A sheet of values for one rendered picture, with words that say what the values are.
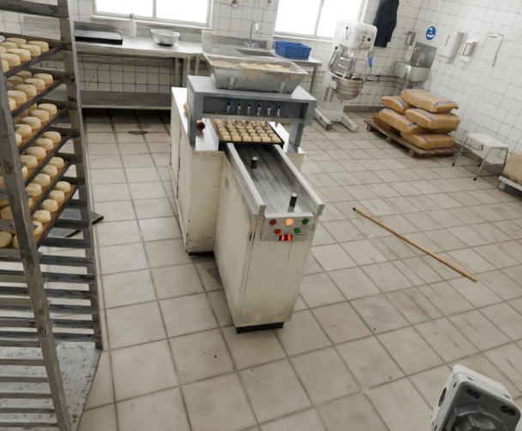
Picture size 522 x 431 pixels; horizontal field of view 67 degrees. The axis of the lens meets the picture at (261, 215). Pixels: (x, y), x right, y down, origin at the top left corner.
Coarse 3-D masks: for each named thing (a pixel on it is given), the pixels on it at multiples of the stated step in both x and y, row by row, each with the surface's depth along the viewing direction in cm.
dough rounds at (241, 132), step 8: (216, 120) 253; (224, 120) 255; (232, 120) 261; (216, 128) 245; (224, 128) 242; (232, 128) 244; (240, 128) 247; (248, 128) 249; (256, 128) 251; (264, 128) 253; (224, 136) 231; (232, 136) 236; (240, 136) 239; (248, 136) 237; (256, 136) 239; (264, 136) 241; (272, 136) 243
